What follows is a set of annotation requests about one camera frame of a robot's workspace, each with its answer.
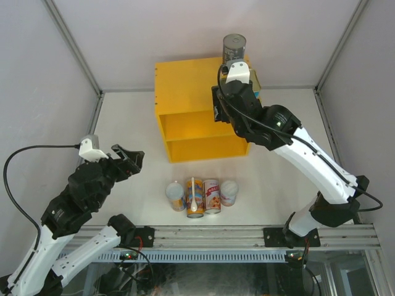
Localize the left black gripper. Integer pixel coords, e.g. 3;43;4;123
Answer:
88;144;145;208

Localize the gold rectangular tin blue label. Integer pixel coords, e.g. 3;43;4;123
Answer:
249;68;262;99

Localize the black cylindrical can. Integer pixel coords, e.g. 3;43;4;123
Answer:
222;33;246;65

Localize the white lidded pink can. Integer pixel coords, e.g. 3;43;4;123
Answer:
220;180;239;207

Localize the red white labelled can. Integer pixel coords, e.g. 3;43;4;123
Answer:
203;179;221;215

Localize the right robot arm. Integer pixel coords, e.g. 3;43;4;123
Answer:
211;80;369;248

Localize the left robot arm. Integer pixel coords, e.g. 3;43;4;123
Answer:
1;144;144;295

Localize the yellow wooden shelf cabinet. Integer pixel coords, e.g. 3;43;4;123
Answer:
154;57;250;163

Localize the white lidded yellow can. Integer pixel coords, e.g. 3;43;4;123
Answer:
165;181;186;212

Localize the orange can with spoon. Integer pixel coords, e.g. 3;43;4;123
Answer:
185;177;205;218

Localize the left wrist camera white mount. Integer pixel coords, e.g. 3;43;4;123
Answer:
78;134;109;162

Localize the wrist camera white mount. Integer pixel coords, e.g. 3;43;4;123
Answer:
78;134;109;162
225;59;250;84

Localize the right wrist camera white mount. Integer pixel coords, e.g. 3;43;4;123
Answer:
225;59;250;84

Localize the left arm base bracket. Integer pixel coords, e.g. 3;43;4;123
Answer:
120;226;155;249

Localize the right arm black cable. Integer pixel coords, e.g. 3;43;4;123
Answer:
217;63;383;213

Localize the grey slotted cable duct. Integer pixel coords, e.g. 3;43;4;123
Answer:
92;250;286;263

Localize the left camera black cable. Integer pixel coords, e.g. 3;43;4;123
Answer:
2;144;83;253

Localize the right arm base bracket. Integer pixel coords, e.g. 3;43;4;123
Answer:
263;227;321;249

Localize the aluminium mounting rail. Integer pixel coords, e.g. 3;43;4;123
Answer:
77;224;381;249

